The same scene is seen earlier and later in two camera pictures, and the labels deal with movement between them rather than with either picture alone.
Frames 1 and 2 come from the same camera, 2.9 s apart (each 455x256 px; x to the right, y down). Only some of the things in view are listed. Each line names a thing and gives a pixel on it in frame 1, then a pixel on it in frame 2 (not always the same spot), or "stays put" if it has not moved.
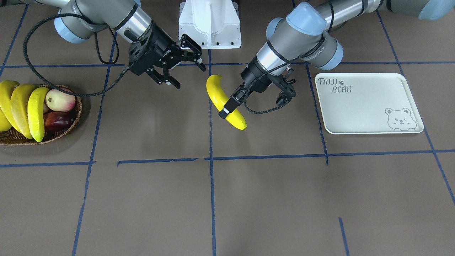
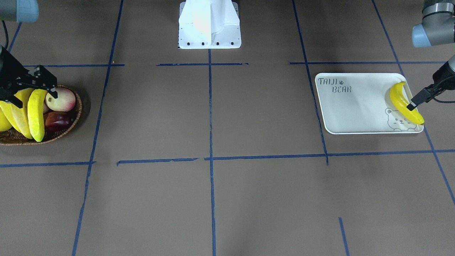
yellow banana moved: (6, 87) stays put
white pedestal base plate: (212, 24) stays put
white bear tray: (365, 103) stays put
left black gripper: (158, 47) → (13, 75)
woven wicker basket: (12, 137) stays put
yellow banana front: (35, 99) stays put
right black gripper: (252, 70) → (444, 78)
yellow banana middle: (19, 95) stays put
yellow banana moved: (235, 118) → (402, 101)
